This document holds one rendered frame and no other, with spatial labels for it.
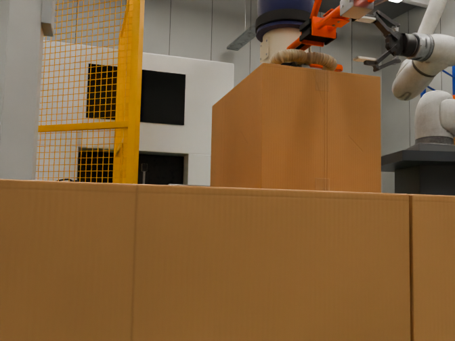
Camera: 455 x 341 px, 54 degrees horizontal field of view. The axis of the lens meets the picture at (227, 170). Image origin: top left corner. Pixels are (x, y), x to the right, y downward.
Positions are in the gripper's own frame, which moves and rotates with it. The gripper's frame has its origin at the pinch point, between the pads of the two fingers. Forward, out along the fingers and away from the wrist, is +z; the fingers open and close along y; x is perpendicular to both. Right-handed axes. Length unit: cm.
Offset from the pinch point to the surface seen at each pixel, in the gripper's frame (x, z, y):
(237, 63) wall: 970, -272, -319
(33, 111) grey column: 126, 112, 8
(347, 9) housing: -21.8, 17.5, 2.1
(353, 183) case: -4.7, 4.9, 47.7
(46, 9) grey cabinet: 124, 108, -47
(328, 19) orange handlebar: -11.7, 17.5, 1.0
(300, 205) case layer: -66, 53, 55
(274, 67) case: -4.3, 31.2, 14.6
